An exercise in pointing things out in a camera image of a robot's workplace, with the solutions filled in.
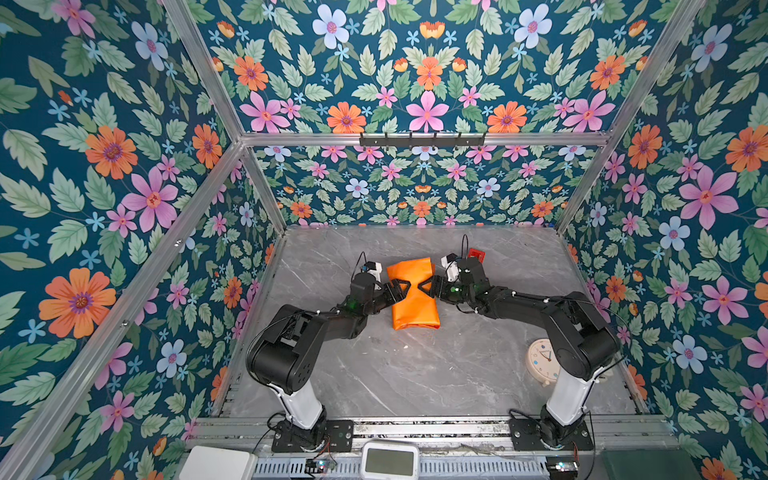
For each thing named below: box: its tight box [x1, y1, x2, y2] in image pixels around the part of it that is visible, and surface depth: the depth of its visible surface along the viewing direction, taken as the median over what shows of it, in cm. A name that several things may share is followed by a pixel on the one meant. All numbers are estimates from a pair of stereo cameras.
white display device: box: [361, 441, 420, 480], surface depth 68 cm
